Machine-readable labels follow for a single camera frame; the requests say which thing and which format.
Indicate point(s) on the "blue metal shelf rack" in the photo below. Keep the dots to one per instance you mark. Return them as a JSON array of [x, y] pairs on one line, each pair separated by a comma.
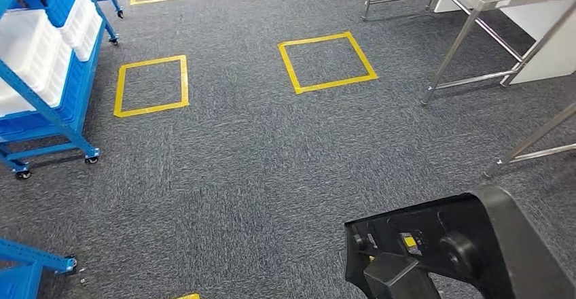
[[27, 254]]

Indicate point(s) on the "white plastic crate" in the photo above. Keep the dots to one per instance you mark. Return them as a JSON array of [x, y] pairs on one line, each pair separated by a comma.
[[78, 18], [58, 76], [27, 45], [90, 40]]

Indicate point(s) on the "stainless steel workbench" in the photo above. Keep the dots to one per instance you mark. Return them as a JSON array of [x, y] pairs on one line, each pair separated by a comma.
[[531, 142]]

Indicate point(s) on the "black plastic plate frame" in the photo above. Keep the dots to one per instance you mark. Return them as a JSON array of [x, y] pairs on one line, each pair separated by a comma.
[[495, 252]]

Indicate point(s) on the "white cabinet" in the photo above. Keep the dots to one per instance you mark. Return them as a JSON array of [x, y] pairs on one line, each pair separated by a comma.
[[553, 54]]

